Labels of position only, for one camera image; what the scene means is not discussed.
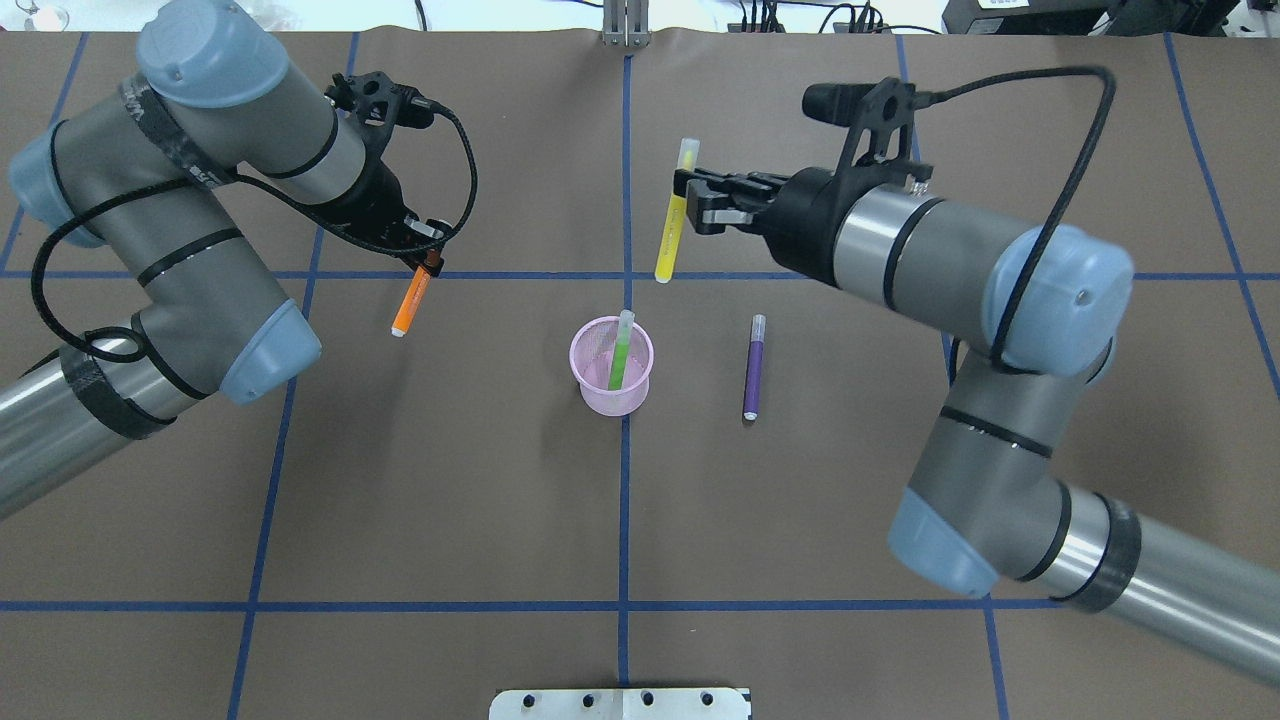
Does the green highlighter pen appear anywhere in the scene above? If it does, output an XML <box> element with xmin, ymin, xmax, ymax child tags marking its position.
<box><xmin>607</xmin><ymin>307</ymin><xmax>635</xmax><ymax>392</ymax></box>

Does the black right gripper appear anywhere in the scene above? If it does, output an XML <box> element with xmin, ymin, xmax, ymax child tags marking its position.
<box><xmin>673</xmin><ymin>167</ymin><xmax>861</xmax><ymax>286</ymax></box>

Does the yellow highlighter pen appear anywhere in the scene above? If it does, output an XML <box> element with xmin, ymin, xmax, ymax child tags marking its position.
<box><xmin>654</xmin><ymin>137</ymin><xmax>700</xmax><ymax>284</ymax></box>

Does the pink plastic pen holder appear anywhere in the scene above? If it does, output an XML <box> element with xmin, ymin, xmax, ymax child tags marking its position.
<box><xmin>568</xmin><ymin>311</ymin><xmax>655</xmax><ymax>416</ymax></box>

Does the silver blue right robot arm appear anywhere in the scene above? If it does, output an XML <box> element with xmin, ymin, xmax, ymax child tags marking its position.
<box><xmin>673</xmin><ymin>161</ymin><xmax>1277</xmax><ymax>685</ymax></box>

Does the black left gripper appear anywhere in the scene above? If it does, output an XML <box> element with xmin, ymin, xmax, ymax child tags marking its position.
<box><xmin>320</xmin><ymin>151</ymin><xmax>451</xmax><ymax>278</ymax></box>

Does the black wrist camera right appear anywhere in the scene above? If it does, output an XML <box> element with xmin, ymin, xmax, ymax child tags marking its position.
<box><xmin>803</xmin><ymin>77</ymin><xmax>934</xmax><ymax>190</ymax></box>

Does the black box with label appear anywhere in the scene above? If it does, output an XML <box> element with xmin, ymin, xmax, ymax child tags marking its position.
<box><xmin>941</xmin><ymin>1</ymin><xmax>1111</xmax><ymax>36</ymax></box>

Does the white central pedestal column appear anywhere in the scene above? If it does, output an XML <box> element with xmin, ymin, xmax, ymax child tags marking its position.
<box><xmin>488</xmin><ymin>687</ymin><xmax>754</xmax><ymax>719</ymax></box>

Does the purple marker pen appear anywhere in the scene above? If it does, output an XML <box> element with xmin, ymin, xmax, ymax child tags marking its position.
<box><xmin>742</xmin><ymin>314</ymin><xmax>767</xmax><ymax>423</ymax></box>

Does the aluminium frame post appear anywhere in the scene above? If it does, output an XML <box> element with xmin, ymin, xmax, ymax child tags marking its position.
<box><xmin>599</xmin><ymin>0</ymin><xmax>652</xmax><ymax>49</ymax></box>

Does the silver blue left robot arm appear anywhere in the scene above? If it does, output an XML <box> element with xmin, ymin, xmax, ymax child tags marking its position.
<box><xmin>1</xmin><ymin>1</ymin><xmax>461</xmax><ymax>518</ymax></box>

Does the orange highlighter pen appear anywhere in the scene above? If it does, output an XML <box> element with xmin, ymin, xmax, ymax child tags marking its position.
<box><xmin>390</xmin><ymin>264</ymin><xmax>442</xmax><ymax>338</ymax></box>

